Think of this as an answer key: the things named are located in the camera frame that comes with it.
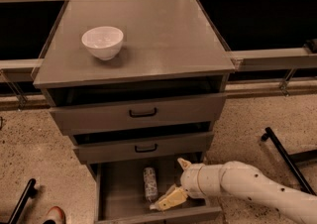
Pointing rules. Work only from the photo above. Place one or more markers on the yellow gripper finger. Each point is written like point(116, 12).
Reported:
point(175, 196)
point(185, 164)

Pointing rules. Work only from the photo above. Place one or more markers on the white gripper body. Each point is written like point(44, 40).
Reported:
point(192, 178)

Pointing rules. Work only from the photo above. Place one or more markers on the clear plastic bottle with label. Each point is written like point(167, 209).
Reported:
point(151, 188)

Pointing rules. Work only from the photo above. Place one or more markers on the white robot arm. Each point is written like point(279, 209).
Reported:
point(241, 181)

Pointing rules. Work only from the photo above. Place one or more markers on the middle grey drawer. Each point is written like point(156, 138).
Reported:
point(123, 150)

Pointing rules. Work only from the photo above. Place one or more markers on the grey drawer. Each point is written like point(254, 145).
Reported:
point(114, 116)
point(123, 150)
point(121, 197)

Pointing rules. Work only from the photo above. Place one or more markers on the bottom grey drawer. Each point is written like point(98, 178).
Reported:
point(121, 197)

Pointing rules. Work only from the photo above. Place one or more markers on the grey drawer cabinet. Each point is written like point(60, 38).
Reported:
point(169, 50)

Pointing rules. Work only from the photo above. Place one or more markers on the top grey drawer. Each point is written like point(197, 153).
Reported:
point(114, 116)

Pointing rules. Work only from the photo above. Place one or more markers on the black right base leg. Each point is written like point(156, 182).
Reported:
point(292, 160)

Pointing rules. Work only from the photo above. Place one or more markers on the black base leg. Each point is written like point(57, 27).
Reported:
point(29, 192)
point(292, 160)

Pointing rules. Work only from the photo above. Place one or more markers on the white ceramic bowl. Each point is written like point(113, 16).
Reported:
point(103, 42)

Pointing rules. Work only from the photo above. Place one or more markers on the black left base leg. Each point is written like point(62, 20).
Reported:
point(29, 192)

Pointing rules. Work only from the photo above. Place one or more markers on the black middle drawer handle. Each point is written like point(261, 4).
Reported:
point(146, 149)

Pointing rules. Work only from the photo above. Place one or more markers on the black drawer handle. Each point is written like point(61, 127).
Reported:
point(146, 149)
point(149, 113)

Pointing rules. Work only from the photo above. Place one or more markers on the black top drawer handle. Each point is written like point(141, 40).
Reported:
point(149, 113)

